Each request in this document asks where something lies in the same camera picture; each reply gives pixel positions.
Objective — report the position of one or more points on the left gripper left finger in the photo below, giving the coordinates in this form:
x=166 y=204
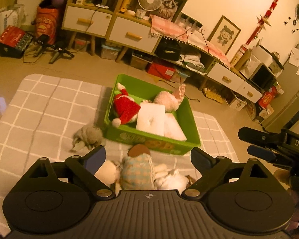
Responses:
x=83 y=169

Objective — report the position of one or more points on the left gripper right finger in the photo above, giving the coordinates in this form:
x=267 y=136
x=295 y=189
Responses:
x=212 y=170

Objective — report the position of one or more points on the grey plush toy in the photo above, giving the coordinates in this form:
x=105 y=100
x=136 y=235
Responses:
x=88 y=136

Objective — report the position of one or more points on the white fluffy plush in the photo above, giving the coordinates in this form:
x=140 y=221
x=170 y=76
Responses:
x=171 y=180

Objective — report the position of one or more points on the doll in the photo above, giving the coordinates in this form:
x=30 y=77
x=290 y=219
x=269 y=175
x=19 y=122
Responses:
x=137 y=170

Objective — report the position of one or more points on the white pink towel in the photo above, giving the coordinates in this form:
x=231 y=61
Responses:
x=172 y=129

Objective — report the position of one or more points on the santa plush toy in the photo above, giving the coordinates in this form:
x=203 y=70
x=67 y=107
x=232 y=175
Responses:
x=125 y=107

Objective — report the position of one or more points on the pink bunny plush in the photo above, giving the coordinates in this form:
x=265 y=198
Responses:
x=171 y=101

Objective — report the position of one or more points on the white square pillow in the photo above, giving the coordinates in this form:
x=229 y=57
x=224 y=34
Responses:
x=151 y=118

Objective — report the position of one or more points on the grey checkered rug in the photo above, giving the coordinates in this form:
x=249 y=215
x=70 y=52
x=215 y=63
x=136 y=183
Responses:
x=46 y=111

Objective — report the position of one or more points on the green plastic bin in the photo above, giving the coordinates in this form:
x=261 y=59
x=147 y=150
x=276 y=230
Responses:
x=143 y=92

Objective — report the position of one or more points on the white storage box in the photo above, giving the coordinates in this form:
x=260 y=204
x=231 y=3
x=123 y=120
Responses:
x=235 y=101

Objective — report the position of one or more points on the yellow egg tray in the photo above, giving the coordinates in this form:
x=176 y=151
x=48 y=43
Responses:
x=213 y=95

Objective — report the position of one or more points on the microwave oven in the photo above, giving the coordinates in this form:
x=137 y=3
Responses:
x=262 y=76

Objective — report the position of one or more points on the red cardboard box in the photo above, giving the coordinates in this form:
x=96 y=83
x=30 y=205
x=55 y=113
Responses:
x=163 y=70

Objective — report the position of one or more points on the clear storage bin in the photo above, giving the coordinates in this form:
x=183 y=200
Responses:
x=110 y=52

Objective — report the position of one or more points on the black bag on shelf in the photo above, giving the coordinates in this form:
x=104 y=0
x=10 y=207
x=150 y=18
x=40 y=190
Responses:
x=168 y=49

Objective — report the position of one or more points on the red hanging decoration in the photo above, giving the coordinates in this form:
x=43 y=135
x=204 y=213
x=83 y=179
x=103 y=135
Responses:
x=264 y=20

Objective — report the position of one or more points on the framed girl drawing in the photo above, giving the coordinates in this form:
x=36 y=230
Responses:
x=224 y=34

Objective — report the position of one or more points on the black tripod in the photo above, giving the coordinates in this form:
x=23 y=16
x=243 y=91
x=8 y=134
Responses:
x=59 y=49

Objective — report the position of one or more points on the red black box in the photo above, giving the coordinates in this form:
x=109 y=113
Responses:
x=14 y=41

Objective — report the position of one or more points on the pink cloth on cabinet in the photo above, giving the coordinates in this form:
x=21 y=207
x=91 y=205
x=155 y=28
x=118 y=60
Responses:
x=163 y=28

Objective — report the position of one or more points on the orange snack bag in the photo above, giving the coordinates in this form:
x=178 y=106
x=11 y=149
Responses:
x=46 y=23

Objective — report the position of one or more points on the wooden tv cabinet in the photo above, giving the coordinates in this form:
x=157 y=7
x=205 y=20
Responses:
x=131 y=30

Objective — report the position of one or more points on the white plastic bag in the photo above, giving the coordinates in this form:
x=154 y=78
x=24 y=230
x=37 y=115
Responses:
x=13 y=15

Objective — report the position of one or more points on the framed raccoon picture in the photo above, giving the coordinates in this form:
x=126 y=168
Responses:
x=170 y=9

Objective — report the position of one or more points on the yellow bottle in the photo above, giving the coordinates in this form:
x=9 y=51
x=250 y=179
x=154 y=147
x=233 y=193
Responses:
x=124 y=6

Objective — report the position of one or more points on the small white desk fan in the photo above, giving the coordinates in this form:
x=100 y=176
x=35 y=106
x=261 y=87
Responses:
x=149 y=5

